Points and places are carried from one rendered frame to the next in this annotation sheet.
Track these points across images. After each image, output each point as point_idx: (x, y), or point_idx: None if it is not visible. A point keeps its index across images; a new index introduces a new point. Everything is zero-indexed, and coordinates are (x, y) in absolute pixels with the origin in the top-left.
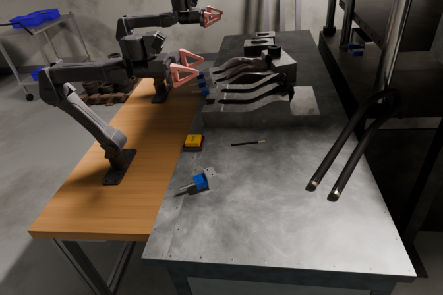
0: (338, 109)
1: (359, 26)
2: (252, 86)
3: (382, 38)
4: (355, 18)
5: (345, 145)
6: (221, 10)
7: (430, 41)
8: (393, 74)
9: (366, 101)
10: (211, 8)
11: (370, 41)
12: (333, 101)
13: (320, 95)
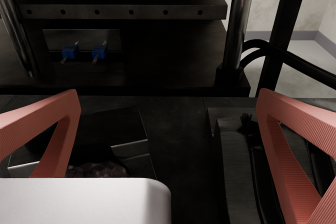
0: (242, 101)
1: (69, 18)
2: (247, 199)
3: (172, 5)
4: (39, 12)
5: (331, 108)
6: (69, 91)
7: None
8: (140, 53)
9: (295, 58)
10: (7, 140)
11: (119, 26)
12: (220, 103)
13: (201, 113)
